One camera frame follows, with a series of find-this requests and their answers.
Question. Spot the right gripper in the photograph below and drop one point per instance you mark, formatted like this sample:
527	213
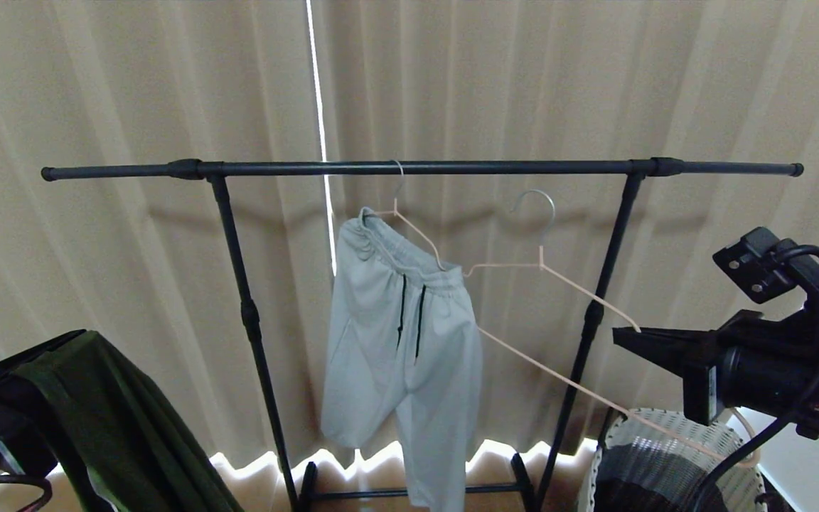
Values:
758	370

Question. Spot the green garment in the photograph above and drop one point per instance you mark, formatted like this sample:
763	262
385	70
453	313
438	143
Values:
125	427

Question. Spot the pink clothes hanger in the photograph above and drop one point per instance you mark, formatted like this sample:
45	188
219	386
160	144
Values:
420	235
542	256

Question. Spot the pale grey shorts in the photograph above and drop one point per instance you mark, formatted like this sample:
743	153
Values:
395	384

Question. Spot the white laundry basket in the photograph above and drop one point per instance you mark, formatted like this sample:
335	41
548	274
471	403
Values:
665	441

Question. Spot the black clothes rack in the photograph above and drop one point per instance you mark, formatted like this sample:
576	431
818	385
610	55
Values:
452	168

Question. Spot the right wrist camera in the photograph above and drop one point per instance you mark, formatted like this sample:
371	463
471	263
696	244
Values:
758	270

